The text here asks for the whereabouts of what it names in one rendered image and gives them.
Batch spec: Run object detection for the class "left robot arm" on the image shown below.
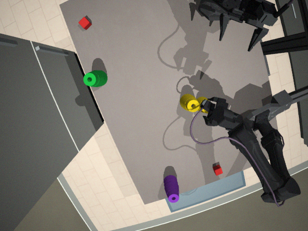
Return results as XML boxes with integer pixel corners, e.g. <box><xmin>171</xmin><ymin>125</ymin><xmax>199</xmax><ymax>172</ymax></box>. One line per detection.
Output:
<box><xmin>212</xmin><ymin>106</ymin><xmax>301</xmax><ymax>203</ymax></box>

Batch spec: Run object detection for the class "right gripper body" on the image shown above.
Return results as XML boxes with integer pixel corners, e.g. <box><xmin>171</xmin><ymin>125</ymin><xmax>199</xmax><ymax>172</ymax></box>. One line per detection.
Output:
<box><xmin>220</xmin><ymin>0</ymin><xmax>277</xmax><ymax>31</ymax></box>

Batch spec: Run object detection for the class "red cube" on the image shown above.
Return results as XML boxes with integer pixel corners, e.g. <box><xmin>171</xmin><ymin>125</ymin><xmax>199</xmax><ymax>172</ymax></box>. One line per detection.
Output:
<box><xmin>213</xmin><ymin>165</ymin><xmax>223</xmax><ymax>176</ymax></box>
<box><xmin>79</xmin><ymin>17</ymin><xmax>92</xmax><ymax>30</ymax></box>

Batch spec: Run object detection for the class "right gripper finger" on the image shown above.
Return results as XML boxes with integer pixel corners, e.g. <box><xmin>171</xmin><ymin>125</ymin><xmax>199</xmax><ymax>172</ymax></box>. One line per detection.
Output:
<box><xmin>248</xmin><ymin>29</ymin><xmax>268</xmax><ymax>51</ymax></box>
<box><xmin>219</xmin><ymin>15</ymin><xmax>230</xmax><ymax>41</ymax></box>

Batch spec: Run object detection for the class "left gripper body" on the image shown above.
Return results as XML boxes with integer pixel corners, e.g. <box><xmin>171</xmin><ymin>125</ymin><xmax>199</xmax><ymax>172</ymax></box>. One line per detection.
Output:
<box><xmin>204</xmin><ymin>98</ymin><xmax>229</xmax><ymax>126</ymax></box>

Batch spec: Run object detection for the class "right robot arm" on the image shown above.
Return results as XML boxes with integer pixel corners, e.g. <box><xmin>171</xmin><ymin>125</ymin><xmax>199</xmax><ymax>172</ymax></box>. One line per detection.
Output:
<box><xmin>213</xmin><ymin>0</ymin><xmax>278</xmax><ymax>26</ymax></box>

